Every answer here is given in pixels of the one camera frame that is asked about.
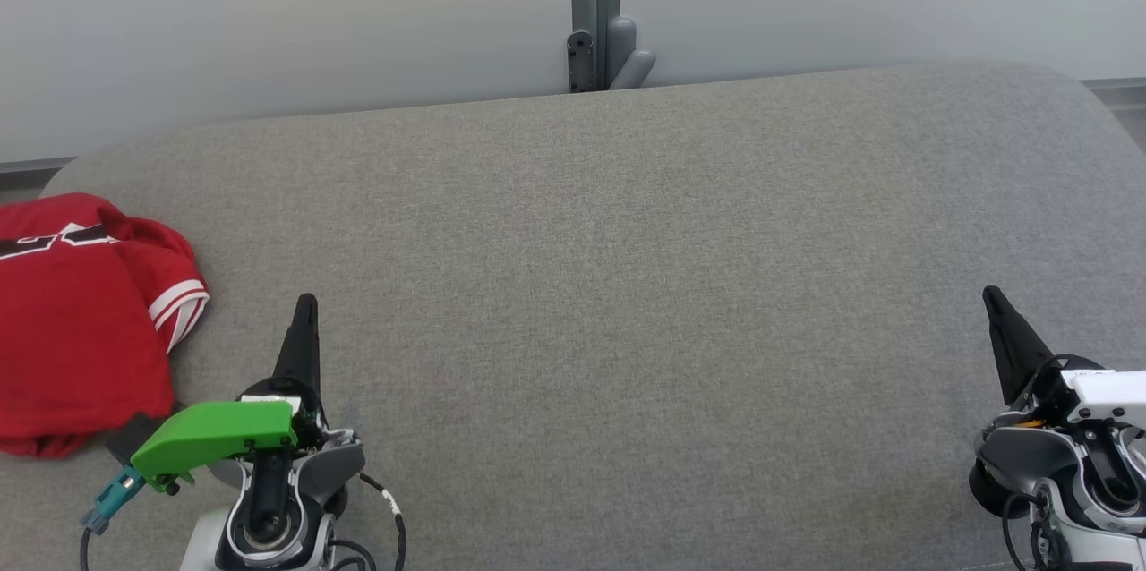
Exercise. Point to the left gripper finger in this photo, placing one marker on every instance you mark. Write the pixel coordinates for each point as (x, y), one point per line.
(303, 347)

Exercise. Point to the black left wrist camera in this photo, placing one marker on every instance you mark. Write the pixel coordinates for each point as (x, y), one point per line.
(134, 438)

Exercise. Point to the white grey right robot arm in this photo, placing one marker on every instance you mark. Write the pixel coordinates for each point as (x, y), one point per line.
(1074, 481)

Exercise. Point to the grey wall skirting strip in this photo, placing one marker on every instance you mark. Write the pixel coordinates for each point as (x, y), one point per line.
(31, 166)
(1119, 92)

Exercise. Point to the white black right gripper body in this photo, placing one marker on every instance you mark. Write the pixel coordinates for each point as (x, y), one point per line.
(1110, 396)

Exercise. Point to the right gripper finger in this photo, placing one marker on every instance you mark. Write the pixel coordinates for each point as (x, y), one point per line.
(1016, 343)

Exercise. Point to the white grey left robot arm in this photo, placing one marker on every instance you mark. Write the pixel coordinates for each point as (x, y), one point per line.
(269, 508)

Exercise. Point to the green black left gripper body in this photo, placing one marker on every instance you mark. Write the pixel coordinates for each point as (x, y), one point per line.
(215, 437)

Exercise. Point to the red Bulls 23 jersey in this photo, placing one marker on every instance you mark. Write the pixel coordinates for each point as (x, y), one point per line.
(72, 329)

